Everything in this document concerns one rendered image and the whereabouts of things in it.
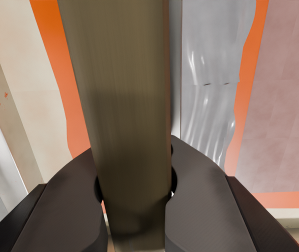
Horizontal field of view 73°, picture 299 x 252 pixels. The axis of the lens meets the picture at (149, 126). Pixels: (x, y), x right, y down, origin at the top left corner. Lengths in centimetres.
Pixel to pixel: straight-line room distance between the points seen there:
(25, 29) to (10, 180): 17
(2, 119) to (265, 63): 28
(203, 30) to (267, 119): 13
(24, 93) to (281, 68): 28
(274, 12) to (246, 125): 12
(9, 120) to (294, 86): 32
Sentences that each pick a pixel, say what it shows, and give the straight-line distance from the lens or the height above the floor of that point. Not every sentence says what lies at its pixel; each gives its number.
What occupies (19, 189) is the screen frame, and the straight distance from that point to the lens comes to 30.
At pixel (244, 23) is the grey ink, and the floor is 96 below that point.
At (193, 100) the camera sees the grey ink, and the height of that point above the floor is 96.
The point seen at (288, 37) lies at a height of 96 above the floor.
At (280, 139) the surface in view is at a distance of 31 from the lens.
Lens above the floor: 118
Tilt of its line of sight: 63 degrees down
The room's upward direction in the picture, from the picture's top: 179 degrees clockwise
